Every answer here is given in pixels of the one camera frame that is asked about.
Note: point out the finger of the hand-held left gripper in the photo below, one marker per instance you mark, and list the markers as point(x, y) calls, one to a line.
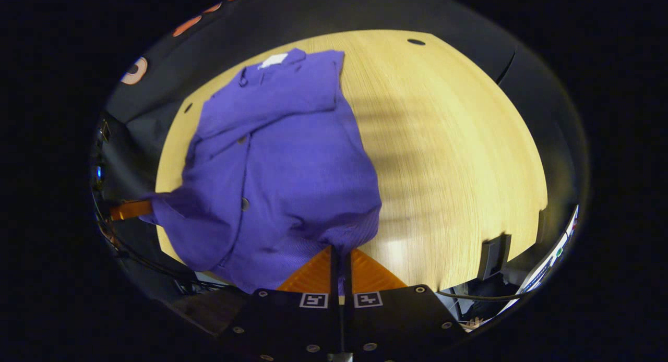
point(130, 209)

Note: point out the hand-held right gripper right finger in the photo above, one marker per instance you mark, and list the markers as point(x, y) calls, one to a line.
point(348, 276)

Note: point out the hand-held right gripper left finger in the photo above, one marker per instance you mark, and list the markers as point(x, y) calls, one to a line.
point(334, 276)

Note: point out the purple button shirt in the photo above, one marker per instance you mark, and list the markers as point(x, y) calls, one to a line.
point(282, 158)

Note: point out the small black box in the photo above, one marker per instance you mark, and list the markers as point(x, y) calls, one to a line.
point(493, 255)

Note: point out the bright computer screen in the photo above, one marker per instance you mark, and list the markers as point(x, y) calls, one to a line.
point(553, 257)

